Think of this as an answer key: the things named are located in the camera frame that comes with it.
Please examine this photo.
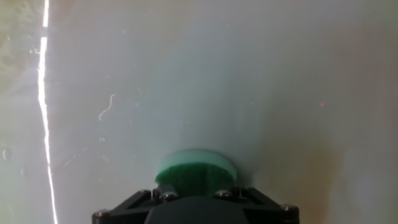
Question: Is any green sponge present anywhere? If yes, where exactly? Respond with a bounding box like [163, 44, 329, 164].
[154, 149, 238, 197]

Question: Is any beige marble slab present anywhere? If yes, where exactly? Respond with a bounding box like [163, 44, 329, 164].
[0, 0, 398, 224]

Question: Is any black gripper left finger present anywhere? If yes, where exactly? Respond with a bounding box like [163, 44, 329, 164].
[91, 183, 180, 224]

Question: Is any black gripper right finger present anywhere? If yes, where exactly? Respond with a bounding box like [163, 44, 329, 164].
[213, 185, 300, 224]

